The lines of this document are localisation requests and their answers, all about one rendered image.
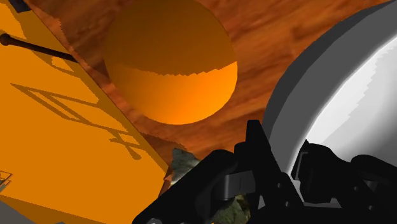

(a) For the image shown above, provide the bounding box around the orange ball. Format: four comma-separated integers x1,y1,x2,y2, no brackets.
103,0,239,125

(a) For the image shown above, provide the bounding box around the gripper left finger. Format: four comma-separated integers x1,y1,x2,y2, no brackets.
131,119,305,224

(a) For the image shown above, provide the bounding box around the orange flat board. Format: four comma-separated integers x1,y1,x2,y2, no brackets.
0,0,169,224

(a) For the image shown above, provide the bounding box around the grey green rough lump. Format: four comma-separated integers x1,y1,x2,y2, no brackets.
169,147,253,224

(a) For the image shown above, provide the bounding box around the white round plate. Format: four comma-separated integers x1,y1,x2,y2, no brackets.
261,0,397,206

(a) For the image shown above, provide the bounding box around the black rod with knob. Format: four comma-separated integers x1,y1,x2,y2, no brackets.
0,33,78,64

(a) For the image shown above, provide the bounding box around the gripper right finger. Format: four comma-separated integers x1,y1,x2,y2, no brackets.
291,139,397,218

